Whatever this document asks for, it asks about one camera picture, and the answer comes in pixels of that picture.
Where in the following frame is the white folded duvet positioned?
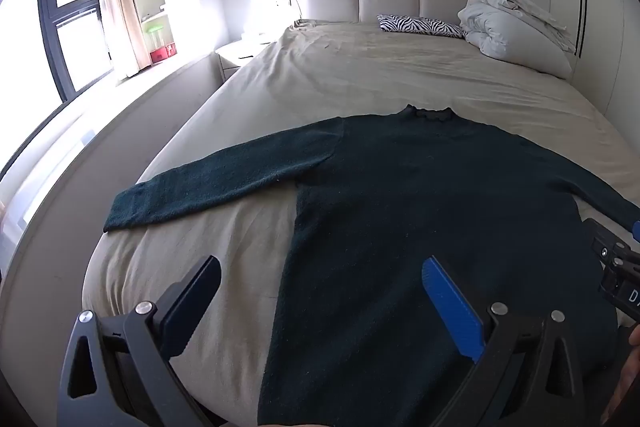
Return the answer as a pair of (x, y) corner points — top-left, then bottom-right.
(457, 0), (578, 54)

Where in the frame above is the bed with beige sheet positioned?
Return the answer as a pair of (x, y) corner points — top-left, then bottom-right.
(82, 19), (640, 427)

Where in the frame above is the dark teal knit sweater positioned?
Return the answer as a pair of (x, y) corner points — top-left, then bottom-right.
(102, 104), (640, 427)

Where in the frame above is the white window bench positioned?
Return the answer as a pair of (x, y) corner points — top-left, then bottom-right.
(0, 54), (223, 188)

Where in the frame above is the white nightstand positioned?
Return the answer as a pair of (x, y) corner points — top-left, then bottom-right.
(215, 38), (274, 82)

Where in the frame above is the black wardrobe handle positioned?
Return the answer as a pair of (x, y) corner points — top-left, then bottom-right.
(574, 0), (587, 58)

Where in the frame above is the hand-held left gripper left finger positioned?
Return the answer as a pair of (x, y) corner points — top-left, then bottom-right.
(57, 255), (223, 427)

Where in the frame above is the person's right hand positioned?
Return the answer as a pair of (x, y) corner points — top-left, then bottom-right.
(606, 323), (640, 427)

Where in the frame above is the beige curtain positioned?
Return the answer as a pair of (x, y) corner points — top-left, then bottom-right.
(95, 0), (144, 81)

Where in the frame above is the black framed window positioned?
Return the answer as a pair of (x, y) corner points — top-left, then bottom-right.
(0, 0), (115, 180)

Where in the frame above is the white pillow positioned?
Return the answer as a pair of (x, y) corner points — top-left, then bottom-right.
(477, 13), (574, 80)

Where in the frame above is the zebra print pillow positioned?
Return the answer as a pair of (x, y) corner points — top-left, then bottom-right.
(376, 14), (467, 40)

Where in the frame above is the green plastic stool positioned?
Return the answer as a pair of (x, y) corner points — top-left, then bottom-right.
(142, 21), (166, 54)

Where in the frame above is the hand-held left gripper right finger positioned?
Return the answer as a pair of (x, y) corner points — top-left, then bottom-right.
(421, 255), (608, 427)

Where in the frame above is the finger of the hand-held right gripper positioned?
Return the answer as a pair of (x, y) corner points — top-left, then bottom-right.
(582, 217), (640, 265)

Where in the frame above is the white wardrobe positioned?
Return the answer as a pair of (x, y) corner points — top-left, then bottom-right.
(542, 0), (640, 150)

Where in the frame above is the red storage box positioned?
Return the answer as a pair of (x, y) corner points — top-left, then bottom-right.
(149, 44), (179, 64)

